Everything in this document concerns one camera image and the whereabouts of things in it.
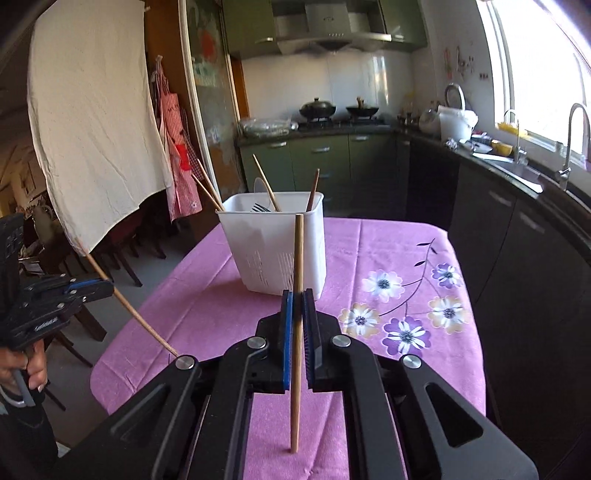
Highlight black wok with knob lid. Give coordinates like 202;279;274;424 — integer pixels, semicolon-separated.
345;95;380;119

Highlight black wok with dome lid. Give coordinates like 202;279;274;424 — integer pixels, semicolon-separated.
299;97;337;120

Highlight glass sliding door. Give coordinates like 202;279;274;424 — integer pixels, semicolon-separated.
178;0;253;200

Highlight small steel faucet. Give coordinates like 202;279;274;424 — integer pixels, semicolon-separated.
502;110;530;165

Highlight person's left hand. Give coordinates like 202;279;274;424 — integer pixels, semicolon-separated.
0;339;49;394

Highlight tall steel faucet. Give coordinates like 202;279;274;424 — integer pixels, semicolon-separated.
556;102;591;191

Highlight black gas stove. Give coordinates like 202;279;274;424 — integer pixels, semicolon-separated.
298;115;391;131

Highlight clear plastic bags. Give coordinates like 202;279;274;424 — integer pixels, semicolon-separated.
238;117;299;138

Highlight white plastic bucket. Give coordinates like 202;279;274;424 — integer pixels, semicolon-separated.
436;105;479;142

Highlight dark wooden dining chairs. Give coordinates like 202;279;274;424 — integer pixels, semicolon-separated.
44;198;168;366

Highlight steel kitchen sink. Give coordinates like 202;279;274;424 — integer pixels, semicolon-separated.
480;154;546;186

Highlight green base cabinets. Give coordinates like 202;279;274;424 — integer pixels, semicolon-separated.
238;130;410;219

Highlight wooden chopstick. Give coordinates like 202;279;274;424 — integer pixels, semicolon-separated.
252;154;281;212
307;169;321;212
290;213;305;453
196;157;226;212
194;178;223;213
85;251;180;357

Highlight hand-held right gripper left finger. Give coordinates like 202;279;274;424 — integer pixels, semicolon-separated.
60;290;295;480

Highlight white hanging cloth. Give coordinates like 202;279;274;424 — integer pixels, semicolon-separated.
27;0;174;257

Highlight round metal strainer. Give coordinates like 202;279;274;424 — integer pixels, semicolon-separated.
444;83;467;112

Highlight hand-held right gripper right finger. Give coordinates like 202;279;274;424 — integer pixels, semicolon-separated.
304;290;539;480

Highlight steel range hood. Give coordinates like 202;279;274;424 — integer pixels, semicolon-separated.
272;0;394;54

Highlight green wall cabinets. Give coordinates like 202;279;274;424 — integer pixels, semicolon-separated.
222;0;428;59

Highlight red checked apron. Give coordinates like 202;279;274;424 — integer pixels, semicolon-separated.
150;55;204;223

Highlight purple floral tablecloth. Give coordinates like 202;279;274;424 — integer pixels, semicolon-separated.
90;217;488;480

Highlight kitchen window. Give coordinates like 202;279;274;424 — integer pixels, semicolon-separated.
480;0;591;163

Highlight white plastic utensil holder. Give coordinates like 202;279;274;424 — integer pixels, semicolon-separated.
216;191;328;296

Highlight wall hooks and decorations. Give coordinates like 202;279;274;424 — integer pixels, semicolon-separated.
442;45;491;82

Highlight condiment bottles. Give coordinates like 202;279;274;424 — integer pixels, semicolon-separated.
397;98;422;126

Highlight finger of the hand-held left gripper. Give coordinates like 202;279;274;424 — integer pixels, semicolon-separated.
9;290;114;346
28;276;114;296

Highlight person's left forearm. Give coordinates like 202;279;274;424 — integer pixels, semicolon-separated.
0;392;59;480

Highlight dark base cabinets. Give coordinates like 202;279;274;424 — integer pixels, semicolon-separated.
405;133;591;480

